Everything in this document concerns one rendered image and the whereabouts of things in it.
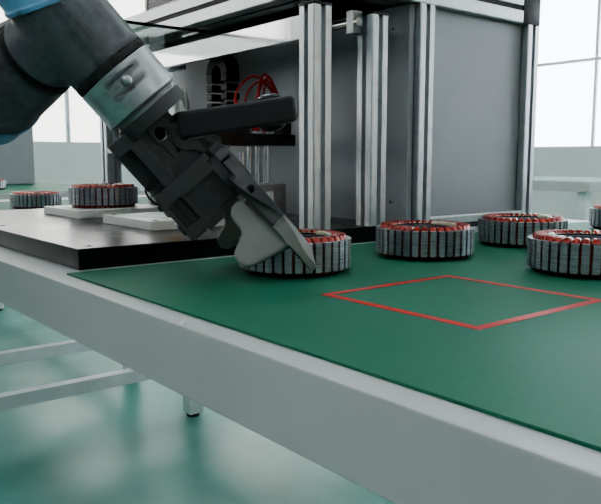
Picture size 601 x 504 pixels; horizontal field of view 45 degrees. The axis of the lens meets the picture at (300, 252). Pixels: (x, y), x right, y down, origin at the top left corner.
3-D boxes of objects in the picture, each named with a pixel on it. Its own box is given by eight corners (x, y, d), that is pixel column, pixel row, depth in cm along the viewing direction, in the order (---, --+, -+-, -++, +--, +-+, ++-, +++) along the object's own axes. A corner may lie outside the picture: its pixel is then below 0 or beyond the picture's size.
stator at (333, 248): (249, 281, 65) (249, 240, 65) (231, 263, 76) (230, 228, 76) (366, 276, 68) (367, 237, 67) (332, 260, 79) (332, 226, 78)
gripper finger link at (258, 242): (276, 304, 65) (211, 234, 68) (324, 260, 66) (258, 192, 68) (271, 297, 62) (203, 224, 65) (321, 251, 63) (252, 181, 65)
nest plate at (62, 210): (77, 218, 110) (77, 210, 110) (43, 213, 122) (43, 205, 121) (165, 214, 119) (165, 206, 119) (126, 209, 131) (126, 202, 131)
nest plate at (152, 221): (151, 230, 91) (151, 221, 91) (102, 222, 103) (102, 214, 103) (248, 224, 101) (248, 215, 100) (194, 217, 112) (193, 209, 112)
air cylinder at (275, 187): (259, 220, 106) (258, 183, 106) (231, 217, 112) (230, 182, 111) (286, 219, 109) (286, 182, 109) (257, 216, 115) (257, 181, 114)
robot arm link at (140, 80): (143, 50, 69) (148, 38, 61) (175, 88, 70) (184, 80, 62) (83, 101, 68) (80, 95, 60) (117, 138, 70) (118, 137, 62)
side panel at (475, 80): (416, 239, 101) (421, 2, 97) (400, 237, 104) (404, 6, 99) (531, 228, 119) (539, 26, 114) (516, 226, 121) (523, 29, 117)
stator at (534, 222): (491, 249, 89) (492, 218, 88) (467, 239, 100) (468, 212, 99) (581, 248, 89) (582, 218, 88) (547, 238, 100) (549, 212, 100)
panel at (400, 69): (405, 224, 101) (409, 3, 97) (174, 202, 152) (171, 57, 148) (410, 223, 102) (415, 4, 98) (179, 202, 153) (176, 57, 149)
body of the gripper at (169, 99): (189, 236, 73) (105, 145, 69) (252, 180, 74) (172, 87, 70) (198, 247, 65) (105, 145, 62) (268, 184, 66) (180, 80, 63)
